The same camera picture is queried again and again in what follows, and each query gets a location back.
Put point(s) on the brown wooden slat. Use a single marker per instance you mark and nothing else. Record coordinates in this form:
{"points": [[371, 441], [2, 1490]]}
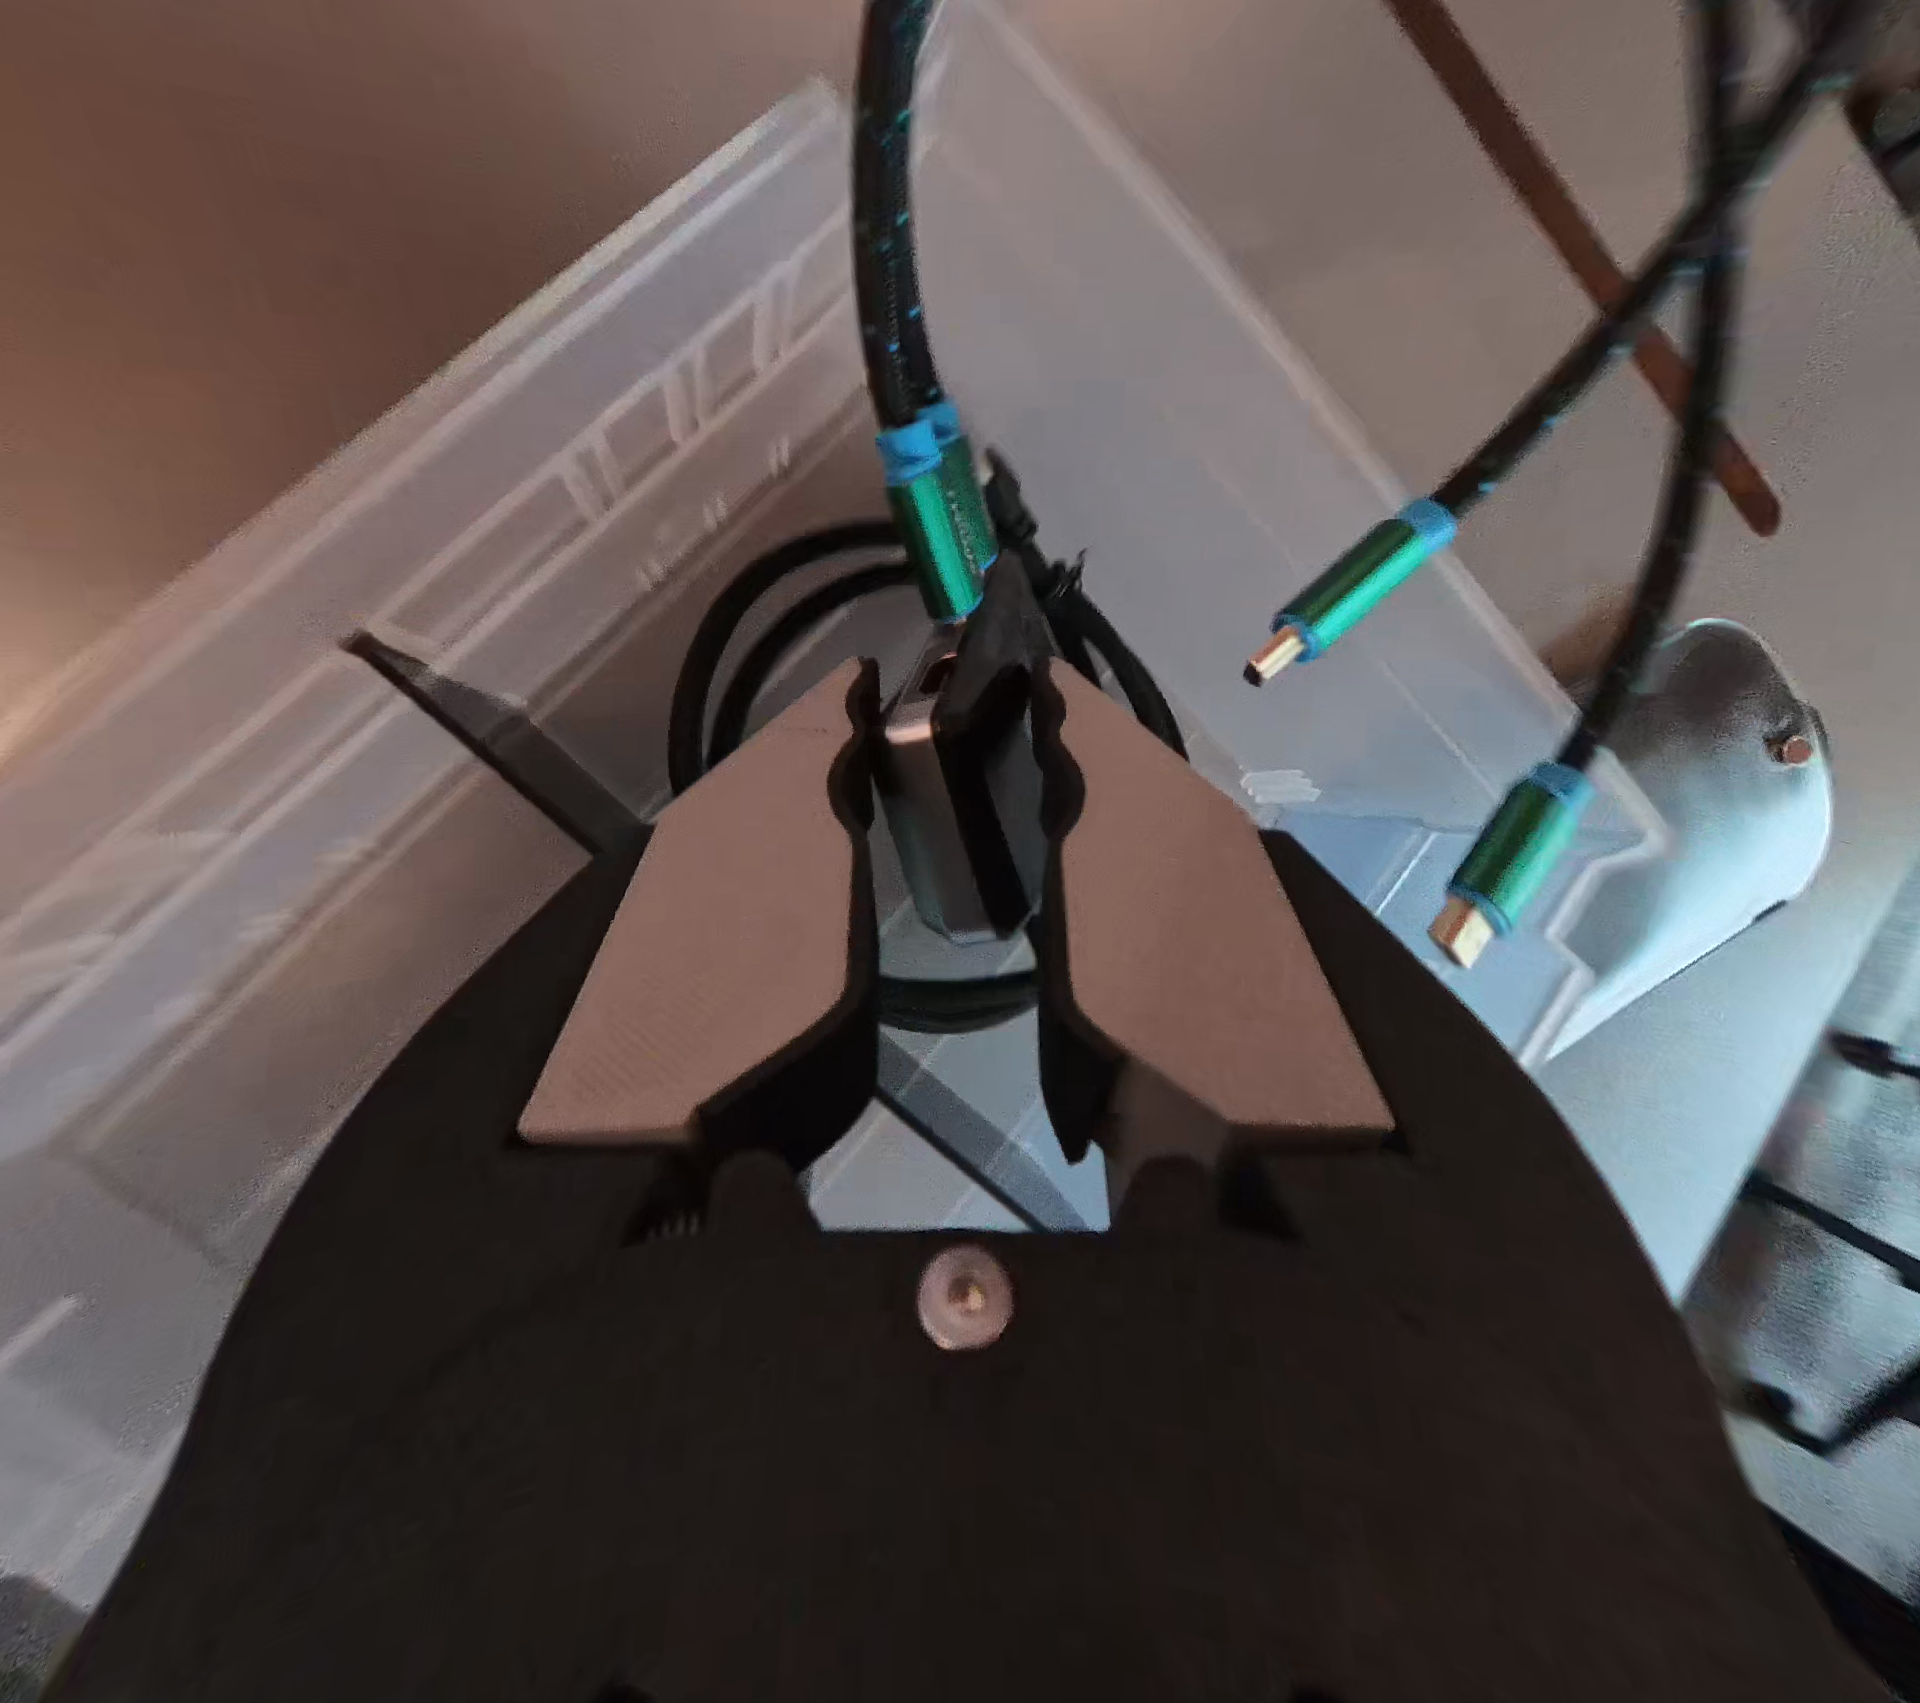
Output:
{"points": [[1500, 125]]}

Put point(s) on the grey metal hub adapter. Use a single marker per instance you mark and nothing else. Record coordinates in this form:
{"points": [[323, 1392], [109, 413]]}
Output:
{"points": [[939, 805]]}

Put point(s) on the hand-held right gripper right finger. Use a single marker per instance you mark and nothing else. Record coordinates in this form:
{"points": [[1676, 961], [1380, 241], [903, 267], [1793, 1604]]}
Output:
{"points": [[1214, 969]]}

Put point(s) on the clear plastic storage box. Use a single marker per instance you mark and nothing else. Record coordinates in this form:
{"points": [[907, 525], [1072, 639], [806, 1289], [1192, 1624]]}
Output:
{"points": [[1170, 279]]}

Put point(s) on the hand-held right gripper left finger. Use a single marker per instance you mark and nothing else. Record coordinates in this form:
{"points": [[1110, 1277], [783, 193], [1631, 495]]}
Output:
{"points": [[705, 969]]}

